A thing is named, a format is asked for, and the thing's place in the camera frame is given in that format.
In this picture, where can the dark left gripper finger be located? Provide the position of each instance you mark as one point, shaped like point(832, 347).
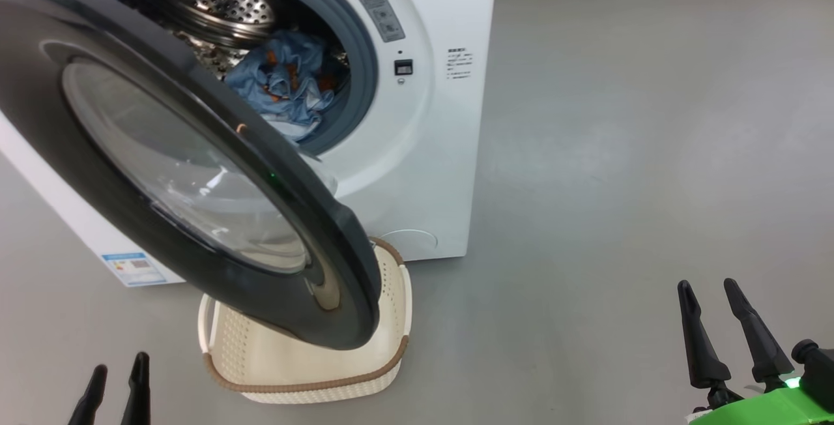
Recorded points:
point(138, 392)
point(91, 402)

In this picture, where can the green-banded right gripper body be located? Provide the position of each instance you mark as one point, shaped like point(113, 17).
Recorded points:
point(769, 409)

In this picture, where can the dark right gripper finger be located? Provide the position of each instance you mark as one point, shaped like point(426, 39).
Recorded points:
point(704, 347)
point(759, 347)

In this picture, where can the black round glass washer door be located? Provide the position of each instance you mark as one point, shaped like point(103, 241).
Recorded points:
point(39, 86)

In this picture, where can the blue bear-print trousers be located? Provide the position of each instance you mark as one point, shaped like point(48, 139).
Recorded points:
point(260, 76)

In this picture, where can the cream perforated laundry basket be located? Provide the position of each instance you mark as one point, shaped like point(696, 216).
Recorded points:
point(293, 366)

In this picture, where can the white front-load washing machine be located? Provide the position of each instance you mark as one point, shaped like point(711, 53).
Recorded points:
point(443, 164)

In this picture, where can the grey rubber door gasket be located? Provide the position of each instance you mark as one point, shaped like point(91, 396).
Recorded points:
point(361, 73)

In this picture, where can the black door latch socket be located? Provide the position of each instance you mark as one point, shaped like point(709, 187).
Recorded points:
point(403, 67)

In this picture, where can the blue energy label sticker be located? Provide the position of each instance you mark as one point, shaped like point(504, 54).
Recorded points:
point(133, 270)

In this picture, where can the round filter cover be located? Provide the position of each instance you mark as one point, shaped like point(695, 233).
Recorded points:
point(417, 242)

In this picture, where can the black text sticker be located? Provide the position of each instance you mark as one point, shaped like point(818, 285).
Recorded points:
point(459, 63)

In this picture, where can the perforated steel washer drum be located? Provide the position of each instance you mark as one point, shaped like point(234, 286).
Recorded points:
point(215, 1)

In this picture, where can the grey warning sticker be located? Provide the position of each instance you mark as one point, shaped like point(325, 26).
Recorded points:
point(378, 11)

